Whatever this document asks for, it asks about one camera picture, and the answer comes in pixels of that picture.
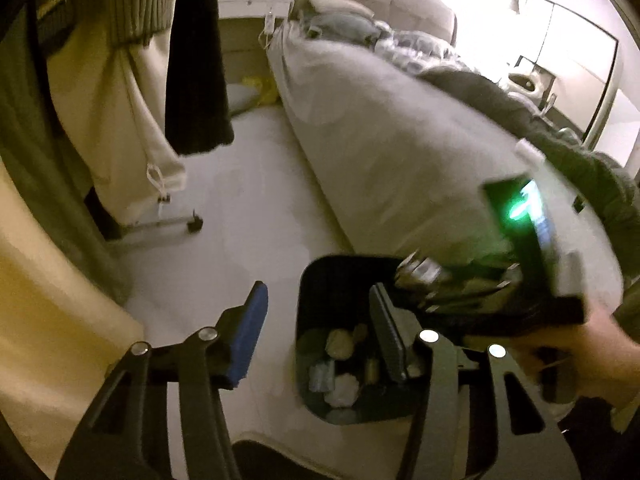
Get dark snack wrapper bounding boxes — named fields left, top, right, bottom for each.
left=395, top=252, right=454, bottom=298

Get black trash bin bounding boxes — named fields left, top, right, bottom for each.
left=295, top=255, right=416, bottom=426

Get person's right hand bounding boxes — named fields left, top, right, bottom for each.
left=506, top=304, right=639, bottom=408

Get dark grey fleece blanket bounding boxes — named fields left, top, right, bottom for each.
left=420, top=68, right=639, bottom=281

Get white bedside appliance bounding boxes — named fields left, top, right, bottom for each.
left=506, top=70, right=544, bottom=100

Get black hanging garment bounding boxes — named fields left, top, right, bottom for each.
left=165, top=0, right=234, bottom=156

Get grey cushioned stool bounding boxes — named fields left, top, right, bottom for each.
left=227, top=84, right=260, bottom=117

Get patterned grey duvet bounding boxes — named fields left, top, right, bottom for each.
left=373, top=29, right=478, bottom=77

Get beige hanging trousers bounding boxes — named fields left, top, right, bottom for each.
left=47, top=14, right=186, bottom=226

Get grey pillow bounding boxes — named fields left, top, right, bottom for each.
left=302, top=13, right=383, bottom=48

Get beige pillow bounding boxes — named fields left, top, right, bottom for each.
left=308, top=0, right=374, bottom=20

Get white dressing table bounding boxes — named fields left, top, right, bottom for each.
left=214, top=0, right=302, bottom=86

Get white clothes rack frame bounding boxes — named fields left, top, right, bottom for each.
left=119, top=194, right=204, bottom=237

